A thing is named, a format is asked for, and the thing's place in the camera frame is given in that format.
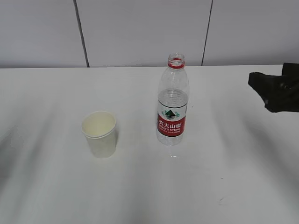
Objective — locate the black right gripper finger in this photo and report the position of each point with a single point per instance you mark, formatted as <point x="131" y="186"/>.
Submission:
<point x="279" y="93"/>
<point x="290" y="72"/>

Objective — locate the clear Nongfu Spring water bottle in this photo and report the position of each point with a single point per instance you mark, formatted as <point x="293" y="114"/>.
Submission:
<point x="172" y="101"/>

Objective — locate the white paper cup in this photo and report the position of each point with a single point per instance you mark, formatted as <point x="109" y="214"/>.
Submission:
<point x="99" y="129"/>

